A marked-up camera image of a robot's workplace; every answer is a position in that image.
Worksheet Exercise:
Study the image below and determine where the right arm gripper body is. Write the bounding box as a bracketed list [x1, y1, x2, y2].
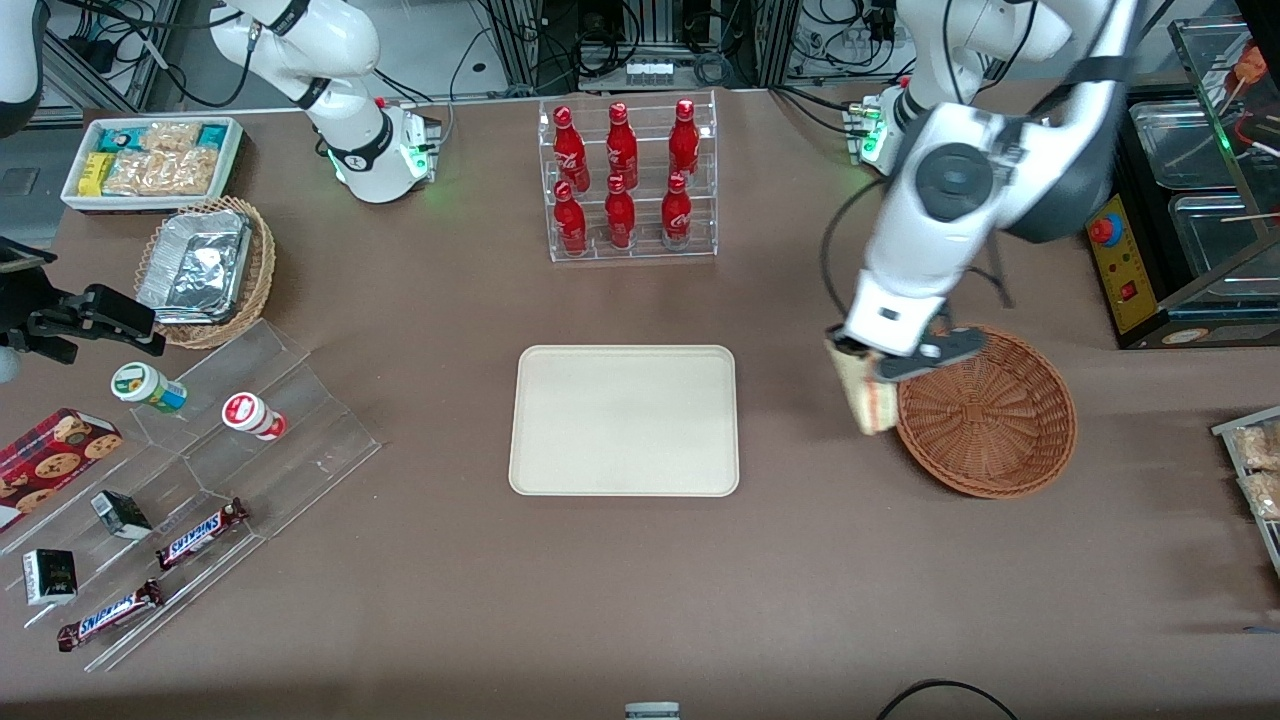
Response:
[0, 270, 63, 347]

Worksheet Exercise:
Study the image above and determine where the triangular sandwich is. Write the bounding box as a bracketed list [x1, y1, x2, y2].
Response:
[824, 338, 902, 437]

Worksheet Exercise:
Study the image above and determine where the round brown wicker basket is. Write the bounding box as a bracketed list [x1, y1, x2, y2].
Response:
[895, 323, 1078, 499]

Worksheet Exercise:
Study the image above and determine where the light wicker basket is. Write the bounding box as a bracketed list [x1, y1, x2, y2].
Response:
[133, 195, 278, 350]

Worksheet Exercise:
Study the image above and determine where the cream rectangular serving tray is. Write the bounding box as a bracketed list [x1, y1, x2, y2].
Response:
[508, 345, 741, 498]

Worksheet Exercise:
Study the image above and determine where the metal tray with pastries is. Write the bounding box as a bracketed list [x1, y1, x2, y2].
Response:
[1211, 405, 1280, 579]

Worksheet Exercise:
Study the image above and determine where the green label yogurt cup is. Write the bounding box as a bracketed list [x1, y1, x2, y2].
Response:
[110, 362, 189, 415]

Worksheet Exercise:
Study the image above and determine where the aluminium foil container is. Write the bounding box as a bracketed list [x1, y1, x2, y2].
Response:
[135, 209, 254, 326]

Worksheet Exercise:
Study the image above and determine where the red cookie box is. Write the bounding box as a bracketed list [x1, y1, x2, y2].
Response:
[0, 407, 125, 535]

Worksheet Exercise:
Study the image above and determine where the clear bag of crackers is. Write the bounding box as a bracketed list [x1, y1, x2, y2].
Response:
[140, 122, 202, 157]
[103, 148, 222, 199]

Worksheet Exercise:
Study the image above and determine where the red label yogurt cup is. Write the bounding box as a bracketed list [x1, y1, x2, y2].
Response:
[221, 392, 289, 443]

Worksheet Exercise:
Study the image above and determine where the small black carton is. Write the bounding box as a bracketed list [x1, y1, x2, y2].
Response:
[90, 489, 154, 542]
[22, 548, 80, 607]

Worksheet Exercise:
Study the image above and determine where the white rectangular snack bin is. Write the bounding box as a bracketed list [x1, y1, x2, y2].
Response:
[61, 116, 245, 215]

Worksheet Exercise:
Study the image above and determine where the black food warmer machine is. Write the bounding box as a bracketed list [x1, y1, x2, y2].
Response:
[1085, 15, 1280, 351]

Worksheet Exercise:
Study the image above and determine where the red cola bottle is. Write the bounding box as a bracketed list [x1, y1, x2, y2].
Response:
[552, 106, 590, 193]
[553, 181, 589, 257]
[605, 102, 640, 189]
[604, 175, 638, 251]
[660, 172, 695, 251]
[667, 98, 702, 183]

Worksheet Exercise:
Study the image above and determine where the clear acrylic stepped display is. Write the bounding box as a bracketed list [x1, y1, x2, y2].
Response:
[0, 318, 383, 674]

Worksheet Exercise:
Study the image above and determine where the clear acrylic bottle rack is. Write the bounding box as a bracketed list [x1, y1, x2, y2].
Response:
[538, 90, 719, 264]

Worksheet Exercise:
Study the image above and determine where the Snickers chocolate bar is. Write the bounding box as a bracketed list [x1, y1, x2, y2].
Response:
[56, 579, 165, 654]
[155, 497, 251, 573]

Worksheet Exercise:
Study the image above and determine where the wrapped pastry bag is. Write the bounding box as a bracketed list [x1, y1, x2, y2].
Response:
[1240, 470, 1280, 522]
[1232, 422, 1280, 472]

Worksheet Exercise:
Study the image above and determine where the aluminium profile rack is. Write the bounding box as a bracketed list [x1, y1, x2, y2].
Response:
[486, 0, 803, 93]

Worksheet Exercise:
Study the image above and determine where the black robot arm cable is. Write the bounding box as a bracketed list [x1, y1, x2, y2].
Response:
[818, 178, 891, 336]

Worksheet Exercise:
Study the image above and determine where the black cable on table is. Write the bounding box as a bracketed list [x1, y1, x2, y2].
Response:
[877, 679, 1020, 720]

